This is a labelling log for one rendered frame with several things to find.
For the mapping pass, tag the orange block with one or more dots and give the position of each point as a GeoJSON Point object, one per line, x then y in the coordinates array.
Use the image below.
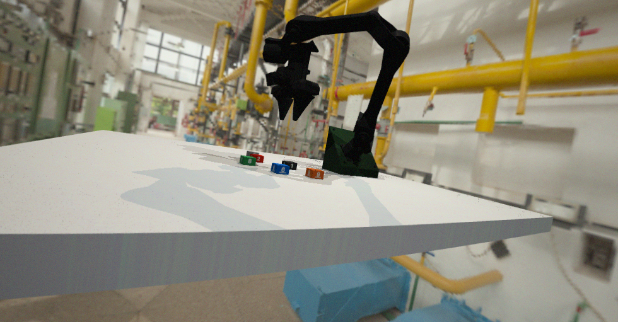
{"type": "Point", "coordinates": [314, 173]}

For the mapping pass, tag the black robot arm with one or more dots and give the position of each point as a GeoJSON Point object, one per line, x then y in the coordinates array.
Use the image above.
{"type": "Point", "coordinates": [396, 45]}

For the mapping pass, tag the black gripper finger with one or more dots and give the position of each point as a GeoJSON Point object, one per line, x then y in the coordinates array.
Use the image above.
{"type": "Point", "coordinates": [284, 104]}
{"type": "Point", "coordinates": [301, 101]}

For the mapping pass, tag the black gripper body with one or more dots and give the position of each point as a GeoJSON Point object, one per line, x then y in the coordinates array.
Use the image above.
{"type": "Point", "coordinates": [300, 83]}

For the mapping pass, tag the green block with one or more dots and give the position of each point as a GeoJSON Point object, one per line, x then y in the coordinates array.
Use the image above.
{"type": "Point", "coordinates": [247, 160]}

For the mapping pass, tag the small red block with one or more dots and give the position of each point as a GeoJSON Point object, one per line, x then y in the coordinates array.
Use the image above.
{"type": "Point", "coordinates": [259, 158]}

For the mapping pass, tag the blue block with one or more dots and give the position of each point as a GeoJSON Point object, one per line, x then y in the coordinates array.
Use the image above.
{"type": "Point", "coordinates": [280, 168]}

